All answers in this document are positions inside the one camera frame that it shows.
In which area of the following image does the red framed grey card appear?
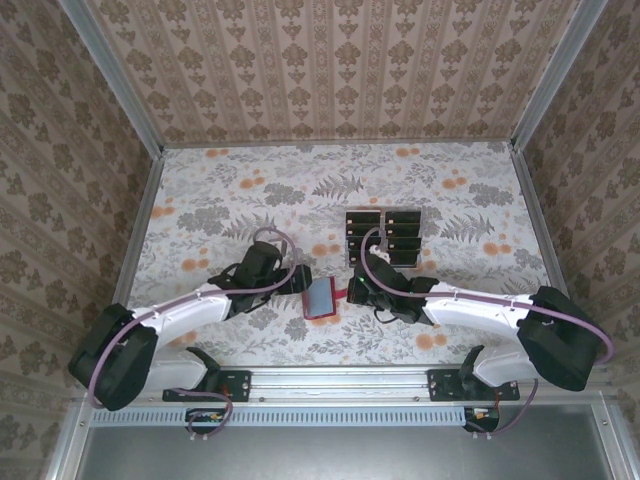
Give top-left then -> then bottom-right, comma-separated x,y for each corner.
299,276 -> 350,322

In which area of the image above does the clear acrylic card stand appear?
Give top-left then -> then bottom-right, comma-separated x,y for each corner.
343,207 -> 424,271

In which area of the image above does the small black controller board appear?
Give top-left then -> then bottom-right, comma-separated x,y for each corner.
462,405 -> 501,434
184,407 -> 226,434

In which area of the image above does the grey metal panel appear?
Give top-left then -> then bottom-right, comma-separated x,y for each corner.
74,424 -> 609,480

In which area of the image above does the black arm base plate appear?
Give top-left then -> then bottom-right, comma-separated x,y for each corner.
427,368 -> 521,403
162,369 -> 252,404

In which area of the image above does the aluminium extrusion rail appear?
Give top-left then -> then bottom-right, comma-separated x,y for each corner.
72,364 -> 617,405

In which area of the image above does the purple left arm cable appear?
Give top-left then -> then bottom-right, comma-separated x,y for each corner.
87,227 -> 301,444

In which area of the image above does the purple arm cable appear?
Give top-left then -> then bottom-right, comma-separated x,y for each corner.
87,227 -> 301,444
360,227 -> 616,441

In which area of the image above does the white slotted cable duct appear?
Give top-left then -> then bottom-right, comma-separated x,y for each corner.
91,404 -> 501,427

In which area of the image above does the aluminium table edge rail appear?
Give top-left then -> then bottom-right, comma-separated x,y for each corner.
508,142 -> 589,366
112,147 -> 166,314
159,139 -> 516,150

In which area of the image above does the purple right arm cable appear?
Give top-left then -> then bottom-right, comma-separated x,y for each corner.
360,227 -> 616,441

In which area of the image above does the aluminium frame bar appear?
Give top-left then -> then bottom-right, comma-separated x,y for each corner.
591,402 -> 640,480
43,399 -> 95,480

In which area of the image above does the aluminium frame post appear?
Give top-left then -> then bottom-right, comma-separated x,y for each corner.
58,0 -> 166,159
508,0 -> 610,154

